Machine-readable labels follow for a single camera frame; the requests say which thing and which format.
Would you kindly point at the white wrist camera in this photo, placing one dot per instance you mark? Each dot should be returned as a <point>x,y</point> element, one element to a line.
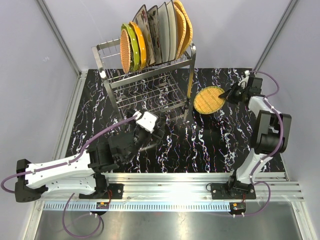
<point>146,120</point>
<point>243,83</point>

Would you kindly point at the small control board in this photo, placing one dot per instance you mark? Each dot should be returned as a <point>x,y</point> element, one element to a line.
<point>103,205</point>
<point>237,208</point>

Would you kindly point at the cream square plate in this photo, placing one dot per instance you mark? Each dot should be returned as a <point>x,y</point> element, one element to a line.
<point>172,29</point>

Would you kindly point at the woven orange rattan plate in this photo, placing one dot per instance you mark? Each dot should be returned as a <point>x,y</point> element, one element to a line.
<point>125,51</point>

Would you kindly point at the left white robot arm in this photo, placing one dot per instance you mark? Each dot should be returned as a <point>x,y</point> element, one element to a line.
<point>83,173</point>

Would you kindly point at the steel two-tier dish rack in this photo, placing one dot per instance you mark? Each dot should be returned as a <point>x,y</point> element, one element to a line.
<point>165,89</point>

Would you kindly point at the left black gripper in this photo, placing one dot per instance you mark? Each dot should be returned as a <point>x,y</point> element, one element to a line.
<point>155,138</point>

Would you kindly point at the slotted cable duct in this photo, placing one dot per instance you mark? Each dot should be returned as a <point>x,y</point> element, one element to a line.
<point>134,206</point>

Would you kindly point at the black marble pattern mat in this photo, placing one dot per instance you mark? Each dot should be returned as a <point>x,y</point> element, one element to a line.
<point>214,143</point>

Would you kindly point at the left small control board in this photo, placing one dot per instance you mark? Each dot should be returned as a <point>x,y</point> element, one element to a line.
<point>103,205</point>

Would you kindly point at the aluminium frame post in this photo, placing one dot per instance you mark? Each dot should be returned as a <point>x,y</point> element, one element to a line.
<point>44,9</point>
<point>276,33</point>

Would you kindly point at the right small control board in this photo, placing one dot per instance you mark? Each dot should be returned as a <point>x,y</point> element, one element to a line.
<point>237,208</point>

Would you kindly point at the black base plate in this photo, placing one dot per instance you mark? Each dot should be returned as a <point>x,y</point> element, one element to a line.
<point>113,191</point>
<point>223,191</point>

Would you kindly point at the aluminium mounting rail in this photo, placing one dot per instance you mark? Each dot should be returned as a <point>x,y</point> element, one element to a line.
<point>181,188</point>

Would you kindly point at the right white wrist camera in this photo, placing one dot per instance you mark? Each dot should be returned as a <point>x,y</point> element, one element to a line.
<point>243,83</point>

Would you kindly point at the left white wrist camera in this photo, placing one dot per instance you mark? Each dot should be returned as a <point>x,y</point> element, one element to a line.
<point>146,120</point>

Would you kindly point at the green polka dot plate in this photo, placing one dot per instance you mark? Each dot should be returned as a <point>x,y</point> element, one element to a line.
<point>135,60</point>

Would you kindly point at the right aluminium frame post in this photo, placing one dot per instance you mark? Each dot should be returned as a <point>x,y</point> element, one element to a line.
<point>276,33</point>

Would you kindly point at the woven yellow basket plate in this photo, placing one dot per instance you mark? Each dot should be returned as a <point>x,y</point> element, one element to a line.
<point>189,25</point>
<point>181,32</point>

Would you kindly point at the orange polka dot plate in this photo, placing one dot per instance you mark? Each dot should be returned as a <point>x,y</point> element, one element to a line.
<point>141,50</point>

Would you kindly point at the grey square plate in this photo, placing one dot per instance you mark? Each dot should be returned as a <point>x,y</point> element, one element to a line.
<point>164,31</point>

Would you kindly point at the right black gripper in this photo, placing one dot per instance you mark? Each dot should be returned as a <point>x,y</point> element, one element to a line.
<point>229,94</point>

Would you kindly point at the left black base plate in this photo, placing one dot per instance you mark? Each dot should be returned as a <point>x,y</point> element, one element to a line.
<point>113,191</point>

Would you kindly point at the left aluminium frame post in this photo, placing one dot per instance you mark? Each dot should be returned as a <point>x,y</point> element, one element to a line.
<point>44,9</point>

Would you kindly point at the floral square plate dark rim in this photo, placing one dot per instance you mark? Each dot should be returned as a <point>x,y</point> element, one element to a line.
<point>141,19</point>

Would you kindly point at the rear woven yellow basket plate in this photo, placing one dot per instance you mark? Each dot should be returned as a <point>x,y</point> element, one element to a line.
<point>189,25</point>

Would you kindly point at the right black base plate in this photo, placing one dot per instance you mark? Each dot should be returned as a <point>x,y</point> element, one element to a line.
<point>223,191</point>

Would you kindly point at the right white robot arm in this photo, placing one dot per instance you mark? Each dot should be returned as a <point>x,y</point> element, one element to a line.
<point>270,136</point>

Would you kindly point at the woven bamboo plate green rim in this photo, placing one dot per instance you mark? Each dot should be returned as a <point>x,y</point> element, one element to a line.
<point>207,101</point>

